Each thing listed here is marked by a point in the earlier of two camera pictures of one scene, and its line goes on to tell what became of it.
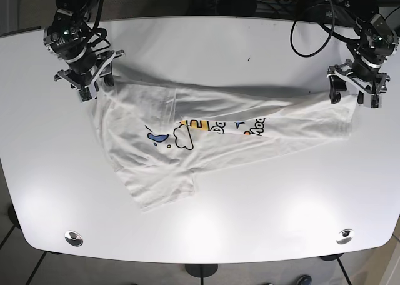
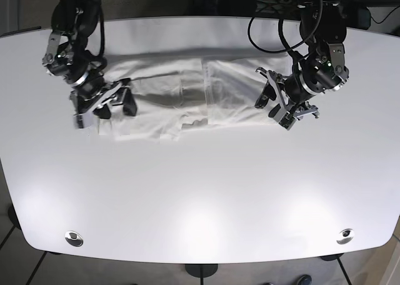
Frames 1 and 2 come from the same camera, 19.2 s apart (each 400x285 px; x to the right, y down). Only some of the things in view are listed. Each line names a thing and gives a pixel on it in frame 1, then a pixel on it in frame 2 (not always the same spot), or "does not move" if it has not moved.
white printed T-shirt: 159,134 -> 180,90
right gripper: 363,72 -> 297,89
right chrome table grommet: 347,235 does not move
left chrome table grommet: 73,238 does not move
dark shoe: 304,280 does not move
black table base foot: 201,270 does not move
